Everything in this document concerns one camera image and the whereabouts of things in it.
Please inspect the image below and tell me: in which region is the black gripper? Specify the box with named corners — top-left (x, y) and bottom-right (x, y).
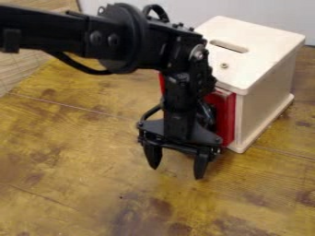
top-left (143, 112), bottom-right (223, 180)

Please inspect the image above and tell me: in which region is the red wooden drawer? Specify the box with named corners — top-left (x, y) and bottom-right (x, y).
top-left (159, 73), bottom-right (236, 147)

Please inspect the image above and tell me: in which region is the black metal drawer handle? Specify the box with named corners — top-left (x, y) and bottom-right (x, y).
top-left (136, 104), bottom-right (198, 155)

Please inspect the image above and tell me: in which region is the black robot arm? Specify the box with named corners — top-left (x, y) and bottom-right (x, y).
top-left (0, 3), bottom-right (223, 179)

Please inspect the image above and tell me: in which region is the white wooden drawer cabinet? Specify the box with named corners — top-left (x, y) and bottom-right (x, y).
top-left (196, 16), bottom-right (306, 153)

